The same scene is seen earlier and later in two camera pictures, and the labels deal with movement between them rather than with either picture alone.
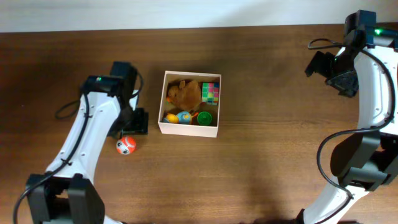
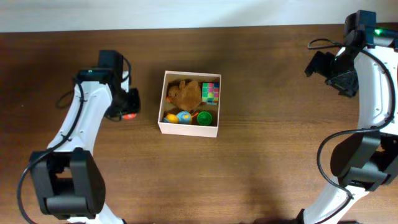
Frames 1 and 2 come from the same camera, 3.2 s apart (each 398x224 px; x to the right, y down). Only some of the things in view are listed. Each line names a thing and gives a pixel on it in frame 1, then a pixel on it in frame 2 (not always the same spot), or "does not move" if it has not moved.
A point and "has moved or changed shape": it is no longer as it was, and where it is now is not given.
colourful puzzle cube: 211,93 does not move
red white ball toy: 125,145 has moved or changed shape
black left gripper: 141,128 -> 136,109
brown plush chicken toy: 187,96 does not move
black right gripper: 319,64 does not move
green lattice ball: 204,118 does not move
